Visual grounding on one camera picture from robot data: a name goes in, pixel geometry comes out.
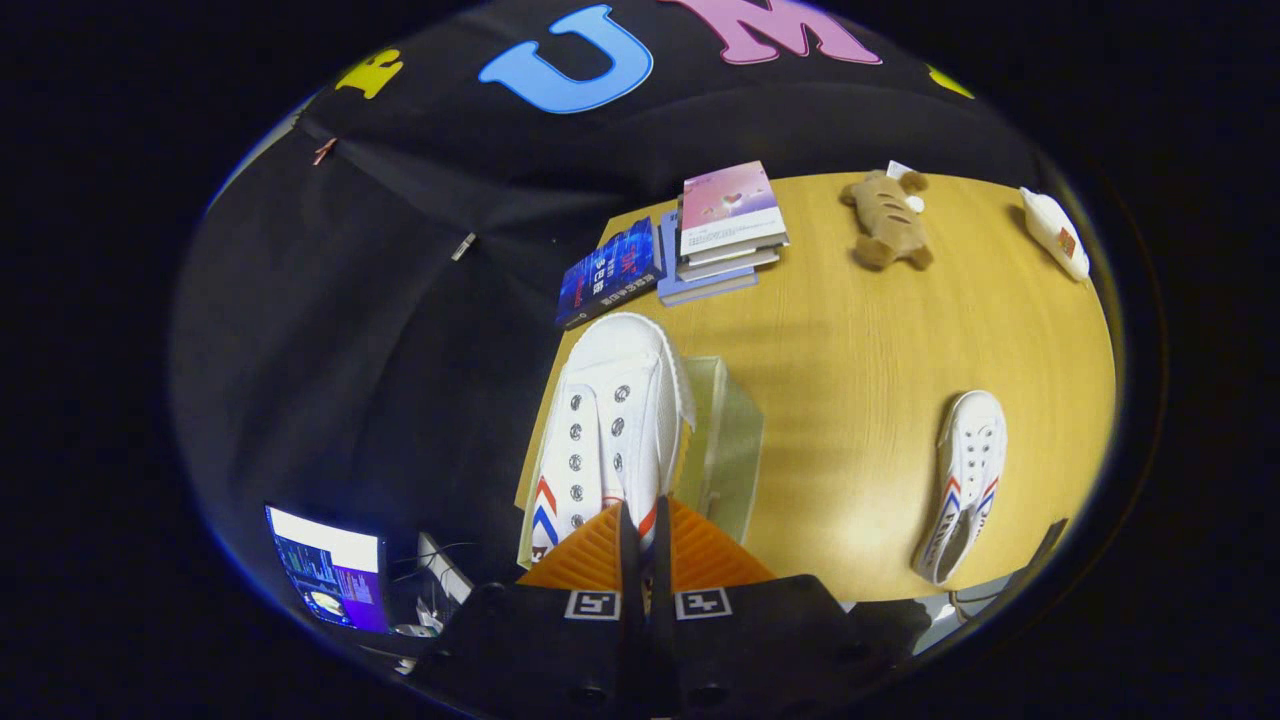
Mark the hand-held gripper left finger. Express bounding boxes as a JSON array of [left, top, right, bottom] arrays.
[[410, 502, 651, 720]]

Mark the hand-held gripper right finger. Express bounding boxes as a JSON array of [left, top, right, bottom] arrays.
[[648, 497, 879, 720]]

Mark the white canvas shoe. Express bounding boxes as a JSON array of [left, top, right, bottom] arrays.
[[913, 390, 1008, 587], [527, 312, 697, 563]]

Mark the computer monitor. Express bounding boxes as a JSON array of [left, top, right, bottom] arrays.
[[264, 504, 392, 636]]

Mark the pale blue book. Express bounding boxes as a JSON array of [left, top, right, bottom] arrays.
[[657, 212, 759, 307]]

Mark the white book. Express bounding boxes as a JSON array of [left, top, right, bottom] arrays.
[[680, 238, 782, 283]]

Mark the dark blue book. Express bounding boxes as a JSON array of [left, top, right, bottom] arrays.
[[555, 217, 663, 331]]

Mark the pink cover book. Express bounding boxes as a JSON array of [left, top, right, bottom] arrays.
[[678, 162, 787, 256]]

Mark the brown plush toy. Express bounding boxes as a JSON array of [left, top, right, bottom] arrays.
[[840, 160, 937, 272]]

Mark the white soft pouch red label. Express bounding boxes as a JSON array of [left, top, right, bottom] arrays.
[[1020, 187, 1092, 283]]

